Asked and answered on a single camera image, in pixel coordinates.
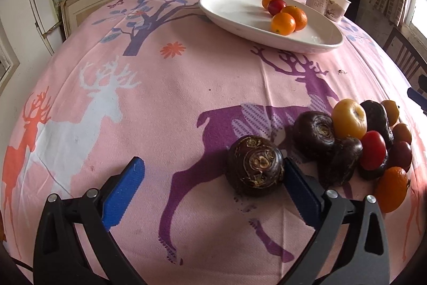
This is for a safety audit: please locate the white oval plate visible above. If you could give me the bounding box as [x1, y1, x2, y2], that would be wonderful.
[199, 0, 344, 54]

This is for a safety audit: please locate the window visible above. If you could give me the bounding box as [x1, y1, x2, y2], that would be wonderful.
[402, 0, 427, 36]

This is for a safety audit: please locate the dark red plum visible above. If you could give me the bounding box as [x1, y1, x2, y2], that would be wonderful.
[387, 141, 413, 172]

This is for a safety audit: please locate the yellow round fruit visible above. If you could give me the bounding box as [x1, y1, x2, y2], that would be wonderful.
[331, 99, 367, 140]

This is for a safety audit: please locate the orange mandarin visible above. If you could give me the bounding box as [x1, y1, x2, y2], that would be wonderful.
[374, 166, 410, 214]

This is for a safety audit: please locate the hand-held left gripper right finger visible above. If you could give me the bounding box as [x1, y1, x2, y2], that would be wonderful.
[277, 157, 391, 285]

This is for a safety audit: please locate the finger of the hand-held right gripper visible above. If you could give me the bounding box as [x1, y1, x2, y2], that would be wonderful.
[407, 88, 427, 114]

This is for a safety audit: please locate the small dark water chestnut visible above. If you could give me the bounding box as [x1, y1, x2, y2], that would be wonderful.
[358, 156, 389, 180]

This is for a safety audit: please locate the bright red cherry tomato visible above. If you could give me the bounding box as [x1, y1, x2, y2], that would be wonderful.
[359, 131, 388, 171]

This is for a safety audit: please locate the dark wooden chair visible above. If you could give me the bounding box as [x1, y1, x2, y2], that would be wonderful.
[383, 26, 427, 82]

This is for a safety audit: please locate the dark eggplant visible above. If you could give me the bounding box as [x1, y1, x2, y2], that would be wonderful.
[317, 137, 363, 187]

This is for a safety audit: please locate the black cable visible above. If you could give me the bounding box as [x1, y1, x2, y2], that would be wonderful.
[13, 259, 34, 272]

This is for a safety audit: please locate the pink deer print tablecloth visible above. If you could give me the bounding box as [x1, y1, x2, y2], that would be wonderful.
[0, 0, 427, 285]

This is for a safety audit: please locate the cream framed board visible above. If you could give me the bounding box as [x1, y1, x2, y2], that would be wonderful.
[61, 0, 137, 38]

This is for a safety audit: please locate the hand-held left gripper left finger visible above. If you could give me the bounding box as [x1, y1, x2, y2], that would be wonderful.
[33, 156, 147, 285]

